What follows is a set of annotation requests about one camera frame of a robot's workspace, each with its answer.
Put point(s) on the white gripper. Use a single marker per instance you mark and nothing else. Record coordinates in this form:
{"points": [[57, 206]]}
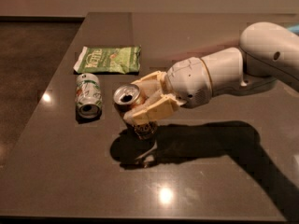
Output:
{"points": [[188, 81]]}

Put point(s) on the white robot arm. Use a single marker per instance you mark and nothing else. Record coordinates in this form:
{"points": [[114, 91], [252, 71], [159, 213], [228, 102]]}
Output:
{"points": [[266, 53]]}

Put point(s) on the green and white soda can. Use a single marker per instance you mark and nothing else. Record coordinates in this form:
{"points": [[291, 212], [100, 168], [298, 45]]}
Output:
{"points": [[88, 96]]}

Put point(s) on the green chip bag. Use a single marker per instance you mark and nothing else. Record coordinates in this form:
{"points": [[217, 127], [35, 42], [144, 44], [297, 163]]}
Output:
{"points": [[123, 60]]}

